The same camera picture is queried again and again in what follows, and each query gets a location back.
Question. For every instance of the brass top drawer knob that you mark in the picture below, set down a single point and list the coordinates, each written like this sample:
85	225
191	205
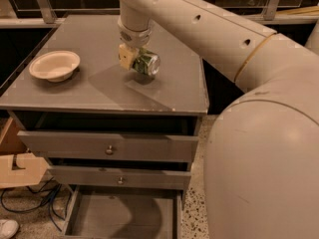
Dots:
109	150

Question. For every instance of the white sneaker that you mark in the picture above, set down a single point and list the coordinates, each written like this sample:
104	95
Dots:
8	228

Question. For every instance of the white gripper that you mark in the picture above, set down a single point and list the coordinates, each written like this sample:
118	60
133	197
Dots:
136	37

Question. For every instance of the grey drawer cabinet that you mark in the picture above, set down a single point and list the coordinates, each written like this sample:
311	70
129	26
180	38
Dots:
103	97

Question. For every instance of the green soda can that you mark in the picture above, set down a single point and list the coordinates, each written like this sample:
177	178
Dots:
147	63

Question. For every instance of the grey drawer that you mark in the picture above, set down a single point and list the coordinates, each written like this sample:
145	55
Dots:
134	178
92	145
123	213

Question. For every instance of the metal glass railing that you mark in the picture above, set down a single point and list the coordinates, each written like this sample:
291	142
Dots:
50	0

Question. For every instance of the grey top drawer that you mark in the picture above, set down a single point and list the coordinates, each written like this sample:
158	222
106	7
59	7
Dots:
92	145

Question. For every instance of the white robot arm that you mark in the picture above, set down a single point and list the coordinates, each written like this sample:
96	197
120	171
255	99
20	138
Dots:
261	168

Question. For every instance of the grey middle drawer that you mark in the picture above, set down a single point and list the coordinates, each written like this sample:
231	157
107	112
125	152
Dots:
134	178

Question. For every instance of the grey bottom drawer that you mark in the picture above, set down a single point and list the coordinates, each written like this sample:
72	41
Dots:
123	213

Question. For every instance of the white paper bowl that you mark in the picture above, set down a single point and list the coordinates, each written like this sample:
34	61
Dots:
54	67

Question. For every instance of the white diagonal pole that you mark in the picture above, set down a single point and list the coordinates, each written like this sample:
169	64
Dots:
313	40

